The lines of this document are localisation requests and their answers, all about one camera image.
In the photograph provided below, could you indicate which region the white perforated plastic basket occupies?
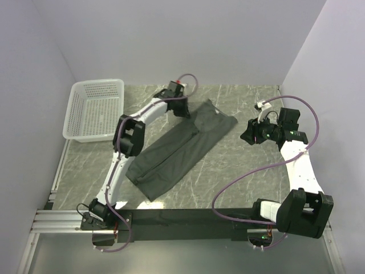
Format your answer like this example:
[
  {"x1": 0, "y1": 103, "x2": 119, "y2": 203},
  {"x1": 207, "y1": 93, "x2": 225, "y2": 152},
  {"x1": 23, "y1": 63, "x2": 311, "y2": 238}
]
[{"x1": 63, "y1": 79, "x2": 124, "y2": 143}]

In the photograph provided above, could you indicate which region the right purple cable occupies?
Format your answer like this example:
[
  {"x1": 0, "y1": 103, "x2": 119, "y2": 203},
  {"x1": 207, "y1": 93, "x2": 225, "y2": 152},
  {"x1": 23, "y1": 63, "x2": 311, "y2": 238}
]
[{"x1": 212, "y1": 95, "x2": 320, "y2": 252}]

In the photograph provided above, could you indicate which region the purple cable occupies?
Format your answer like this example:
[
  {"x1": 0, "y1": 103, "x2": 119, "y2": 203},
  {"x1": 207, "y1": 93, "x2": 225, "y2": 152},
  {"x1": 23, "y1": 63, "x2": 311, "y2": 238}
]
[
  {"x1": 212, "y1": 95, "x2": 320, "y2": 252},
  {"x1": 102, "y1": 73, "x2": 199, "y2": 253}
]

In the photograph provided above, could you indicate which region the aluminium frame rail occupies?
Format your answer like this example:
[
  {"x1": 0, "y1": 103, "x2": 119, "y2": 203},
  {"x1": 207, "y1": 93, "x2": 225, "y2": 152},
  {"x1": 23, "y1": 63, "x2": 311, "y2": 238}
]
[{"x1": 17, "y1": 139, "x2": 86, "y2": 274}]

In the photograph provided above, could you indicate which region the black base crossbar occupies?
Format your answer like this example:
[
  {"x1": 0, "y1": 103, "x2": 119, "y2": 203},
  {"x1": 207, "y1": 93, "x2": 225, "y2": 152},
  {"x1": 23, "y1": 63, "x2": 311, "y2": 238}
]
[{"x1": 80, "y1": 207, "x2": 285, "y2": 246}]

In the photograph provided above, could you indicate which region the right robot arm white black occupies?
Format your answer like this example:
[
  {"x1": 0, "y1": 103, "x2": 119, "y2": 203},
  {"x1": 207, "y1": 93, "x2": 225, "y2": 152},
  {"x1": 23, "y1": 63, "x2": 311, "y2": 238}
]
[{"x1": 240, "y1": 103, "x2": 334, "y2": 239}]

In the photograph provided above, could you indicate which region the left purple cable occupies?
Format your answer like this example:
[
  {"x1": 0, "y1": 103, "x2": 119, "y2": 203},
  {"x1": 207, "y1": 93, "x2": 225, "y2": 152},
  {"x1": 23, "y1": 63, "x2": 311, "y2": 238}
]
[{"x1": 102, "y1": 73, "x2": 199, "y2": 253}]

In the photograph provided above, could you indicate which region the dark grey t shirt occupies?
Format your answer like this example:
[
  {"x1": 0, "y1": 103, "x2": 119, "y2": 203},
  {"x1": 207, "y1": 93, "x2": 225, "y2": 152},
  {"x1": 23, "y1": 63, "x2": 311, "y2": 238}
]
[{"x1": 126, "y1": 100, "x2": 238, "y2": 202}]

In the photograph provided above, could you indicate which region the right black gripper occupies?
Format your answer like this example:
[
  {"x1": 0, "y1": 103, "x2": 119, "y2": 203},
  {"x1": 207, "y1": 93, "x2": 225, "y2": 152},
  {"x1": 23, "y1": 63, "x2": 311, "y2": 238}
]
[{"x1": 240, "y1": 113, "x2": 282, "y2": 146}]

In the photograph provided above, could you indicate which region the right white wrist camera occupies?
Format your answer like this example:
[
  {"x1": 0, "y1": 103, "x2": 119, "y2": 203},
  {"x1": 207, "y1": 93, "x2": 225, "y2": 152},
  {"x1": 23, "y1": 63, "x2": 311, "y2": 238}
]
[{"x1": 254, "y1": 100, "x2": 273, "y2": 123}]

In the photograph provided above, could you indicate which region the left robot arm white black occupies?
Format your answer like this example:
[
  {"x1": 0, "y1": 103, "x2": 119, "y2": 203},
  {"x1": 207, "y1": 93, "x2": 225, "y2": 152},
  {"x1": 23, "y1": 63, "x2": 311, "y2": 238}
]
[{"x1": 88, "y1": 80, "x2": 190, "y2": 229}]

